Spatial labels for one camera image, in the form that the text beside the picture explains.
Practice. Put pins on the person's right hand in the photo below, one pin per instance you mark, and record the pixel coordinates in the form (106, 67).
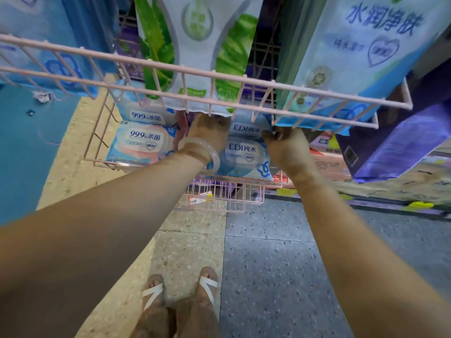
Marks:
(290, 151)

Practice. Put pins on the person's left hand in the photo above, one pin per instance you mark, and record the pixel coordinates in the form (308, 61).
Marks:
(209, 131)

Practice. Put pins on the person's right thumb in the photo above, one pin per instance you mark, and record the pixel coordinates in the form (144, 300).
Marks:
(270, 136)

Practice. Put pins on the person's left fingers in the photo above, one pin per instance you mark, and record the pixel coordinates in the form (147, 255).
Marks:
(215, 120)

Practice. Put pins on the blue label wipes packet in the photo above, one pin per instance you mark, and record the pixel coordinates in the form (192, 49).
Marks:
(246, 156)
(248, 128)

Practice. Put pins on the person's right forearm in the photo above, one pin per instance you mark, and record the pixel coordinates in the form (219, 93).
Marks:
(352, 260)

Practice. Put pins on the person's left forearm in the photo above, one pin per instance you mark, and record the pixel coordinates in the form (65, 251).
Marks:
(88, 235)

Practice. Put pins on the translucent white bangle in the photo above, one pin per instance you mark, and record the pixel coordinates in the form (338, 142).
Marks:
(212, 151)

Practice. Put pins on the red packet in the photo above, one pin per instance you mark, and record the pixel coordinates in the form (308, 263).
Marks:
(181, 128)

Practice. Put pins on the yellow shelf label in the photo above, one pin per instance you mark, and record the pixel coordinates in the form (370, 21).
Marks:
(419, 206)
(286, 192)

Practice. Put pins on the red and white carton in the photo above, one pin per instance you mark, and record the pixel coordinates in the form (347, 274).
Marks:
(329, 161)

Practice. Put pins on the pink label wipes packet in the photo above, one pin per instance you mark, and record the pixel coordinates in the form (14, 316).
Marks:
(141, 144)
(148, 116)

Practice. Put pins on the green leaf wipes pack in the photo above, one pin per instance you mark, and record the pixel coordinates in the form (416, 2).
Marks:
(197, 49)

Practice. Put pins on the white red price tag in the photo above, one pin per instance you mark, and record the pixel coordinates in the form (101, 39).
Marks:
(199, 199)

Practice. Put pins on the purple packet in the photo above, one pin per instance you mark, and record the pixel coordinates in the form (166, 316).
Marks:
(128, 45)

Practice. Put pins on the large pale blue wipes pack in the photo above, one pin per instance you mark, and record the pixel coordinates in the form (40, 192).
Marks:
(352, 49)

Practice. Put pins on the large purple package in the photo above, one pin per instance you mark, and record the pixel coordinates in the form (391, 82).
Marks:
(398, 144)

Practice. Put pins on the pale patterned bulk package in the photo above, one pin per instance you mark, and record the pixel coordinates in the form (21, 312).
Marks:
(415, 183)

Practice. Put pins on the small white paper tag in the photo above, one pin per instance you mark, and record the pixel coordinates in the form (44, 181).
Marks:
(43, 96)

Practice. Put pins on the large blue flower-print pack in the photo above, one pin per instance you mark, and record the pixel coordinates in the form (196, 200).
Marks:
(53, 24)

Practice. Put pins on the person's right leg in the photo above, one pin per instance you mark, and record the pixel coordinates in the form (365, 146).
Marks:
(199, 313)

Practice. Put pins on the person's leg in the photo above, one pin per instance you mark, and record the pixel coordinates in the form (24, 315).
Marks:
(199, 313)
(155, 322)

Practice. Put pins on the person's left leg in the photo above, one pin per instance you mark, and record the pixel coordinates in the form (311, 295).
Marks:
(155, 322)

